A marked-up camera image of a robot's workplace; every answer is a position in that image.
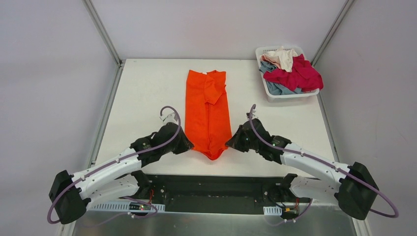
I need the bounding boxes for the orange t shirt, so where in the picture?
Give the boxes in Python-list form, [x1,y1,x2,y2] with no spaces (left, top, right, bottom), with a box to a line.
[185,70,232,160]

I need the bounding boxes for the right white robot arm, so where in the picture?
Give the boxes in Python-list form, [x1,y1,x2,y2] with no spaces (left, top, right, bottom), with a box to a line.
[225,118,378,220]

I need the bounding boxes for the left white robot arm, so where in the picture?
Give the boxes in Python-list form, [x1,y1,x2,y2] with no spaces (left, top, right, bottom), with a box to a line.
[47,122,194,224]

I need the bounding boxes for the white plastic laundry basket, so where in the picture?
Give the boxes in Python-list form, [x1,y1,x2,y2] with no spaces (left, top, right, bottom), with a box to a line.
[255,45,320,103]

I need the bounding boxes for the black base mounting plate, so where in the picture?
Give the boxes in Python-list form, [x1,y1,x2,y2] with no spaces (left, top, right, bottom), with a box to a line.
[131,174,297,215]

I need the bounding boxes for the grey blue t shirt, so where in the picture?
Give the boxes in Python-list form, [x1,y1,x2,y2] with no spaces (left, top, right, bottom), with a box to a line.
[259,60,302,95]

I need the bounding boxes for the magenta t shirt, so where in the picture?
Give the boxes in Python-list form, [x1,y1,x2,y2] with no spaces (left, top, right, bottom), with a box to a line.
[263,54,324,92]

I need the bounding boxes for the cream white t shirt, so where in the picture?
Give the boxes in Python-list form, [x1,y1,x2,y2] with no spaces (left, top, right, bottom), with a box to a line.
[260,47,298,72]

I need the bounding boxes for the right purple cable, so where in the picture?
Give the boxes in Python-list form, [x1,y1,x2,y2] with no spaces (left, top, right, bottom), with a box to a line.
[248,104,400,225]

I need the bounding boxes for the right white cable duct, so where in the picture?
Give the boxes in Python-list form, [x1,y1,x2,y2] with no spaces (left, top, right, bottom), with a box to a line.
[263,206,282,216]

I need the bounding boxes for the white cable duct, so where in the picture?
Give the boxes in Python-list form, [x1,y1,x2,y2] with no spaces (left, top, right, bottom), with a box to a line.
[89,201,165,213]
[263,206,282,216]

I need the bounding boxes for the front aluminium rail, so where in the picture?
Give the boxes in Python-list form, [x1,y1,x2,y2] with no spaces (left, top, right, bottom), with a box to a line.
[69,178,363,207]

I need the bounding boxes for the left white cable duct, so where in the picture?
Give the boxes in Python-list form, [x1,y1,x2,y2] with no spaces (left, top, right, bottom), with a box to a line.
[89,201,165,213]

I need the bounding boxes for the left aluminium frame post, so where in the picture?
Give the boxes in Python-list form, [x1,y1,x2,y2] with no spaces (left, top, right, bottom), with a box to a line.
[82,0,122,67]

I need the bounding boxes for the aluminium frame post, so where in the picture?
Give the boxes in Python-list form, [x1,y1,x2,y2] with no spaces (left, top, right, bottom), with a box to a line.
[311,0,356,67]
[82,0,122,67]

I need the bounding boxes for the right aluminium frame post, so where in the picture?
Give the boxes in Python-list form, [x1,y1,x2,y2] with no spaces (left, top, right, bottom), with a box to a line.
[311,0,356,67]

